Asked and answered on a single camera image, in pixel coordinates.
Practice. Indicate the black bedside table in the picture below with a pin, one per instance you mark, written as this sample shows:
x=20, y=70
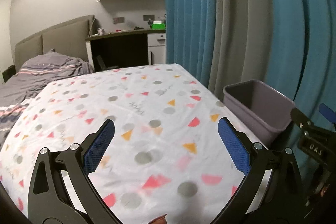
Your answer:
x=8, y=73

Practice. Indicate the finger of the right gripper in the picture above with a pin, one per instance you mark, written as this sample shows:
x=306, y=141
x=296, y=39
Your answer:
x=326, y=112

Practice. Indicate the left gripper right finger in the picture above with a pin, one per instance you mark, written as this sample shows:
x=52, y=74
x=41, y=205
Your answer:
x=234, y=146

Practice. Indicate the patterned white bed sheet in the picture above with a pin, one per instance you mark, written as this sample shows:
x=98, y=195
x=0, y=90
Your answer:
x=166, y=157

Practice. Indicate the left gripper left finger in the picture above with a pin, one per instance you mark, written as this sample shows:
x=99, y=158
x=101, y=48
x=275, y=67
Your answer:
x=95, y=145

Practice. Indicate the dark desk with drawers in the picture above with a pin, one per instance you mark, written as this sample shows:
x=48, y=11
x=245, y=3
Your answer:
x=125, y=49

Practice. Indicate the grey plastic trash bin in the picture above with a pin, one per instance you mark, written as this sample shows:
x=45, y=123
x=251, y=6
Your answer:
x=264, y=110

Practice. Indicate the green box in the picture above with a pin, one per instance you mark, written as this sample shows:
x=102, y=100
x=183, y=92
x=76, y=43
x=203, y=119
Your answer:
x=158, y=25

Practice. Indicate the white mug on desk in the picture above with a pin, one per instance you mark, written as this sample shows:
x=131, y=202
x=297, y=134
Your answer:
x=101, y=31

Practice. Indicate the blue and grey curtain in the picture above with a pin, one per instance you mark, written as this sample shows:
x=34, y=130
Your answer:
x=290, y=44

